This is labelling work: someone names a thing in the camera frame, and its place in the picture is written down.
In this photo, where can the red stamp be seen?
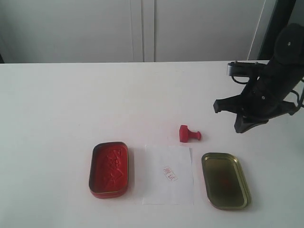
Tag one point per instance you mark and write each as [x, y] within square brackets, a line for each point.
[185, 134]

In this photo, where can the red ink pad tin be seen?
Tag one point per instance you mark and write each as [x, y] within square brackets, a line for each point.
[109, 171]

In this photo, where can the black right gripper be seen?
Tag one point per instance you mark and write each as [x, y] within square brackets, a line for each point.
[265, 96]

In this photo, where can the white paper sheet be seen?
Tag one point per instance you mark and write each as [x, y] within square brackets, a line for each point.
[168, 176]

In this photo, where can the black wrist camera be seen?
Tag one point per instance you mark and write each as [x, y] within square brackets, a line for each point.
[244, 69]

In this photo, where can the gold tin lid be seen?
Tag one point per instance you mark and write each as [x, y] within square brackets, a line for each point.
[226, 185]

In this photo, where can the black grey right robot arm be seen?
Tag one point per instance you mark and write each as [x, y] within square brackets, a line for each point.
[289, 47]

